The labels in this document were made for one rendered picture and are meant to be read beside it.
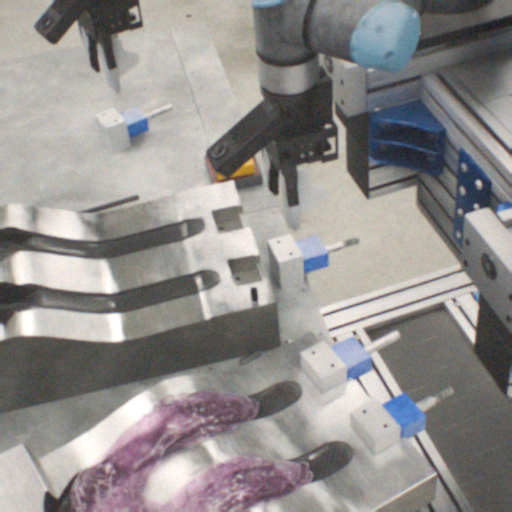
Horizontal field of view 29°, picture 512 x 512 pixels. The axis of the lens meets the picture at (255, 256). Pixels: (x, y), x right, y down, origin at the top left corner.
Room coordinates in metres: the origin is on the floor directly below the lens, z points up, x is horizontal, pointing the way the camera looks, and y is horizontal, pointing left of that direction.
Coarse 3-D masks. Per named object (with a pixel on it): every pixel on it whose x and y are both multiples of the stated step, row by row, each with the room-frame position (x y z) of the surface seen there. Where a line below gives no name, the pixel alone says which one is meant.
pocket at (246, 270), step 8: (248, 256) 0.96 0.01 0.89; (256, 256) 0.96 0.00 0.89; (232, 264) 0.96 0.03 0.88; (240, 264) 0.96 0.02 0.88; (248, 264) 0.96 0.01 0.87; (256, 264) 0.96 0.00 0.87; (232, 272) 0.96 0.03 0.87; (240, 272) 0.96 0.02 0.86; (248, 272) 0.96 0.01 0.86; (256, 272) 0.96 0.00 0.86; (240, 280) 0.94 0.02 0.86; (248, 280) 0.94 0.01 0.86; (256, 280) 0.94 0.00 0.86
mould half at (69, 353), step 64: (192, 192) 1.11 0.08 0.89; (0, 256) 0.97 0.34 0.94; (64, 256) 0.99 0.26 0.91; (128, 256) 1.00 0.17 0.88; (192, 256) 0.98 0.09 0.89; (0, 320) 0.85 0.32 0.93; (64, 320) 0.86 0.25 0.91; (128, 320) 0.87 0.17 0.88; (192, 320) 0.86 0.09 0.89; (256, 320) 0.87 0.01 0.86; (0, 384) 0.81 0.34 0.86; (64, 384) 0.83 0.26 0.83
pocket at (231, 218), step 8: (224, 208) 1.07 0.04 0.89; (232, 208) 1.07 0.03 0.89; (240, 208) 1.07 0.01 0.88; (216, 216) 1.07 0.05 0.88; (224, 216) 1.07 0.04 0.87; (232, 216) 1.07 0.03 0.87; (240, 216) 1.06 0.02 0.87; (216, 224) 1.06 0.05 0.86; (224, 224) 1.06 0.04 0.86; (232, 224) 1.06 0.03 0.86; (240, 224) 1.06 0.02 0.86; (224, 232) 1.05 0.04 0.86
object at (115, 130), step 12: (132, 108) 1.42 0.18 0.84; (168, 108) 1.42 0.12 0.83; (96, 120) 1.39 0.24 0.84; (108, 120) 1.37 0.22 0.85; (120, 120) 1.37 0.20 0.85; (132, 120) 1.38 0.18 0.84; (144, 120) 1.38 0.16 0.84; (108, 132) 1.35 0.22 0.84; (120, 132) 1.36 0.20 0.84; (132, 132) 1.37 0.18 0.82; (144, 132) 1.38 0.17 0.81; (108, 144) 1.36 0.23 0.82; (120, 144) 1.36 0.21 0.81
